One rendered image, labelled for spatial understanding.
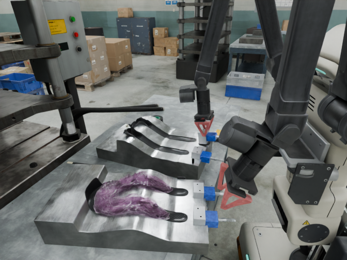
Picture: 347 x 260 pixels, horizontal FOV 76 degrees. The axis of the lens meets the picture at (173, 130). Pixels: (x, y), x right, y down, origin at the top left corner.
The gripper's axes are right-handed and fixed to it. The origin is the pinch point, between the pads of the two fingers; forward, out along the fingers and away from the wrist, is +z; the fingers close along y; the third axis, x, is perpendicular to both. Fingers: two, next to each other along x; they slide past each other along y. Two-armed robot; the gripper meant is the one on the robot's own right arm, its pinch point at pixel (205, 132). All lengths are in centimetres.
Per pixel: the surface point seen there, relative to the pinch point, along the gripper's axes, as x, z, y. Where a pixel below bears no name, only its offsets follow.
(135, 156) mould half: -27.6, 5.6, 17.1
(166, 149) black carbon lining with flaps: -15.5, 5.1, 9.9
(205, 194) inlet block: 6.5, 12.0, 28.4
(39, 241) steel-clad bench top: -39, 16, 59
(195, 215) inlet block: 6.3, 12.1, 39.1
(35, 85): -339, -9, -171
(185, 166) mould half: -4.3, 8.5, 17.0
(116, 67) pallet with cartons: -294, -20, -346
